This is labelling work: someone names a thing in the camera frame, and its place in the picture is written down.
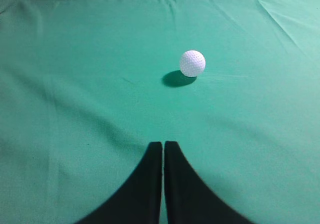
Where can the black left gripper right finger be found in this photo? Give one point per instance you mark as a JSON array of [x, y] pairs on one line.
[[188, 198]]

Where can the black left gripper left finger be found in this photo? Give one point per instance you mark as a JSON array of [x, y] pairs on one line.
[[138, 200]]

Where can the white dimpled golf ball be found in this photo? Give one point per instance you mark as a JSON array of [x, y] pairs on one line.
[[192, 63]]

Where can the green cloth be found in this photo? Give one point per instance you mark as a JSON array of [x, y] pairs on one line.
[[87, 84]]

